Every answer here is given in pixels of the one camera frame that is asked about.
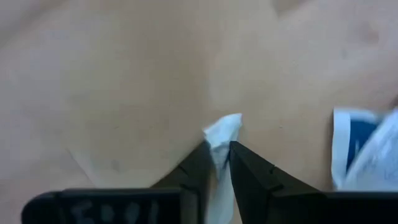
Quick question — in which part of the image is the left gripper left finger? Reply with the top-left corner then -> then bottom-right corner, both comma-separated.
150,140 -> 216,224

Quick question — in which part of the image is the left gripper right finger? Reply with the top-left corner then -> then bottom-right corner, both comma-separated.
229,141 -> 324,224

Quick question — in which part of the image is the small plain white packet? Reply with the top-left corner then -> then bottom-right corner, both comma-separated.
201,113 -> 244,224

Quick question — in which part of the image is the blue-and-white wipe packet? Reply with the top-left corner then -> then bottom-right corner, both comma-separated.
331,107 -> 385,190

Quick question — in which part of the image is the low creased white packet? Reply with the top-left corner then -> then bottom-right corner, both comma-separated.
343,108 -> 398,191

